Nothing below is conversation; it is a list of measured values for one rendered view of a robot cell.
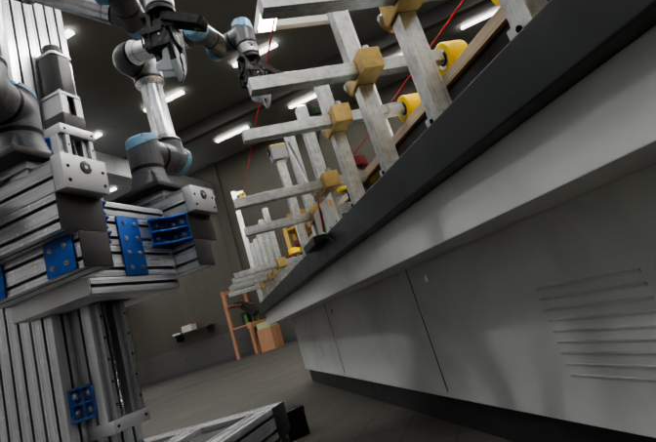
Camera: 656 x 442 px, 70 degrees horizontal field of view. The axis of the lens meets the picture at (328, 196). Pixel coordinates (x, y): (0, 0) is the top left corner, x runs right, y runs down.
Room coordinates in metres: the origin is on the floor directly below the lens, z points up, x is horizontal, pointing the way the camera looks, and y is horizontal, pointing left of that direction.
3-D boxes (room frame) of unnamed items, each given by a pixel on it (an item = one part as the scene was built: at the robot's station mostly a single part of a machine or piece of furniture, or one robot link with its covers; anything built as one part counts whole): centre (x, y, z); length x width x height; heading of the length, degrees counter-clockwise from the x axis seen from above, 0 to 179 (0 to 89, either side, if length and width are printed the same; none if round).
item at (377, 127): (1.01, -0.15, 0.93); 0.04 x 0.04 x 0.48; 18
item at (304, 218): (1.67, 0.11, 0.81); 0.44 x 0.03 x 0.04; 108
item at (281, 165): (1.98, 0.15, 0.93); 0.05 x 0.05 x 0.45; 18
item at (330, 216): (1.51, 0.03, 0.75); 0.26 x 0.01 x 0.10; 18
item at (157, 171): (1.59, 0.59, 1.09); 0.15 x 0.15 x 0.10
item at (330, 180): (1.47, -0.01, 0.85); 0.14 x 0.06 x 0.05; 18
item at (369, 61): (0.99, -0.16, 0.95); 0.14 x 0.06 x 0.05; 18
